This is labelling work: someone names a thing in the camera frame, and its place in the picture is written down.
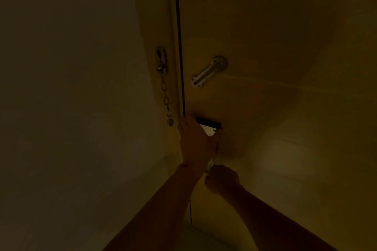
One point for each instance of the person's right hand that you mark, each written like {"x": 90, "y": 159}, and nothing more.
{"x": 224, "y": 181}

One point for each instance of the person's left hand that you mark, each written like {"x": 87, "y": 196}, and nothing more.
{"x": 197, "y": 148}

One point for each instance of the yellow wooden door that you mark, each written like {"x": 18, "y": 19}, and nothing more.
{"x": 279, "y": 24}

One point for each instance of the person's right forearm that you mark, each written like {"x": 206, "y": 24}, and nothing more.
{"x": 274, "y": 224}

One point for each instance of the person's left forearm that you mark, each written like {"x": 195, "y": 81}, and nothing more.
{"x": 156, "y": 212}

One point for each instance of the silver inside lock plate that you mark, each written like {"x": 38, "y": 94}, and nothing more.
{"x": 210, "y": 130}

